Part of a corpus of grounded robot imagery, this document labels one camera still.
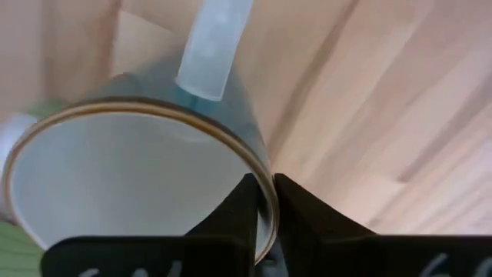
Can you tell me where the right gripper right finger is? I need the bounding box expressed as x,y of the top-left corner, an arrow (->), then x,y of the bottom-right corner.
273,172 -> 492,277

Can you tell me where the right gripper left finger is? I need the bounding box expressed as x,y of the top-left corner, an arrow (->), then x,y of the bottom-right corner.
40,172 -> 258,277

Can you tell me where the teal grey mug white handle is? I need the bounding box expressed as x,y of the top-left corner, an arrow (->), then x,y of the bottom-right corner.
2,0 -> 280,266

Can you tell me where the bright green mug white handle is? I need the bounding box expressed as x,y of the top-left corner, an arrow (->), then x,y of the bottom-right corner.
0,98 -> 65,277

